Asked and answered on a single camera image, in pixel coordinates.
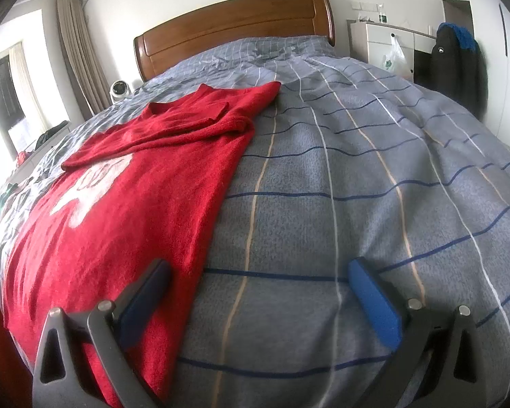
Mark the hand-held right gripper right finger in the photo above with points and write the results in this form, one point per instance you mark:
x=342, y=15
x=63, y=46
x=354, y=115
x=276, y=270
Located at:
x=372, y=301

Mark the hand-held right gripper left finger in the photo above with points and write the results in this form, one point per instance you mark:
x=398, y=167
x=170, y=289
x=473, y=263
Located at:
x=142, y=301

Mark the red knitted sweater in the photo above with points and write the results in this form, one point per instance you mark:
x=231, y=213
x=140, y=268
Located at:
x=153, y=187

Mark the dark clothes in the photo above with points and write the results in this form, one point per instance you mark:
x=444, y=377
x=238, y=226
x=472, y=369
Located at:
x=51, y=134

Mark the bed with grey checked duvet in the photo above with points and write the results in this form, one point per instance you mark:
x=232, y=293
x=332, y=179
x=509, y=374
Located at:
x=344, y=178

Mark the green garment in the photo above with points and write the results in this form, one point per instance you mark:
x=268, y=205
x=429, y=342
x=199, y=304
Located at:
x=12, y=189

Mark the white window bench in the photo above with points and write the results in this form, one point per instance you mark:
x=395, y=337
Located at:
x=46, y=153

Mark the small red item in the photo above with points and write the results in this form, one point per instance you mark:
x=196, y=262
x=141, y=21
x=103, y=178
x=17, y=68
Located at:
x=22, y=158

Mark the small white fan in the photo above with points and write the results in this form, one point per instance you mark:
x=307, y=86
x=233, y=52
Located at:
x=120, y=91

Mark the white plastic bag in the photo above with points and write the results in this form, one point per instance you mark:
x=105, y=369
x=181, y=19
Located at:
x=393, y=59

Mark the sheer white curtain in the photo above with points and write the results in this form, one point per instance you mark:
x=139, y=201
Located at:
x=25, y=85

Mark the black and blue jacket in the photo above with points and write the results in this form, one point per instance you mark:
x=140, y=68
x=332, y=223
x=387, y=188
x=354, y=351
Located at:
x=450, y=68

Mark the beige curtain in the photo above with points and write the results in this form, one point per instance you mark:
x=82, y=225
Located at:
x=78, y=51

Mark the white dresser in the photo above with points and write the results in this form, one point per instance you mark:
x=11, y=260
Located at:
x=374, y=38

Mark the small bottle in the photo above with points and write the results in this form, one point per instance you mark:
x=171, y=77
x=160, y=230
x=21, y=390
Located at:
x=382, y=15

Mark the wooden headboard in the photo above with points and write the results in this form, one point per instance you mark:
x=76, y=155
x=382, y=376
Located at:
x=238, y=25

